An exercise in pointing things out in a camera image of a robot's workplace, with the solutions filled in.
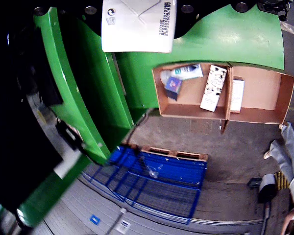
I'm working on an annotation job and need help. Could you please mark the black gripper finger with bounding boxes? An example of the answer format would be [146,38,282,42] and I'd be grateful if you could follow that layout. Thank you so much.
[173,0,258,39]
[22,0,103,37]

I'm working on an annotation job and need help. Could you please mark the tall white product box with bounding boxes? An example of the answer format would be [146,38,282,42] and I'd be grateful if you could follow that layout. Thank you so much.
[101,0,177,53]

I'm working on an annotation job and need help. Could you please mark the small blue logo box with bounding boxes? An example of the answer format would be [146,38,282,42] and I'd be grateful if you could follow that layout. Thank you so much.
[164,76,183,101]

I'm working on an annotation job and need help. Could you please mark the white box black spot print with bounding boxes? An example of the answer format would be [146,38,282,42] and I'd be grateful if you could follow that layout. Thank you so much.
[199,64,228,113]

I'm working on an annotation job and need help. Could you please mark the slim white pink box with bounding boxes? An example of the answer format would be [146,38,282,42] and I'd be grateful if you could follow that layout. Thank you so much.
[229,76,245,114]

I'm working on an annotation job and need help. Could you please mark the green metal cabinet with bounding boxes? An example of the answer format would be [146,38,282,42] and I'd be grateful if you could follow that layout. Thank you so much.
[14,6,147,228]

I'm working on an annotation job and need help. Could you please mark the wooden pallet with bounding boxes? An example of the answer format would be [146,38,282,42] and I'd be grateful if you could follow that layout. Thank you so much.
[122,141,209,162]

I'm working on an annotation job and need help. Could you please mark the person in light clothes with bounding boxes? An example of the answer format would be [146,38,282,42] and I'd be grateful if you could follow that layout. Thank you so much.
[263,121,294,235]

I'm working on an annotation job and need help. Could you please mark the black grey floor machine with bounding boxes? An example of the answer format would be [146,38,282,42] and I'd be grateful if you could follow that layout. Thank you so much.
[257,173,278,204]

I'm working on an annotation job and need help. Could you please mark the yellow black striped block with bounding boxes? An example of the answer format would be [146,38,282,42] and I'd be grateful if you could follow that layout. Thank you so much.
[273,171,292,191]

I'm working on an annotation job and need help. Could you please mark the blue wire mesh cage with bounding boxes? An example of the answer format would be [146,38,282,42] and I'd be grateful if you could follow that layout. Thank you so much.
[82,144,209,225]

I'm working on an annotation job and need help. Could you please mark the white wall sign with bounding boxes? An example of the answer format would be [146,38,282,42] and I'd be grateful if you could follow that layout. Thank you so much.
[115,219,131,234]

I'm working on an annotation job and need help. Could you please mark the white handled tool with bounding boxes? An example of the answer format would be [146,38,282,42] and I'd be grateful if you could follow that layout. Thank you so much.
[261,203,271,235]

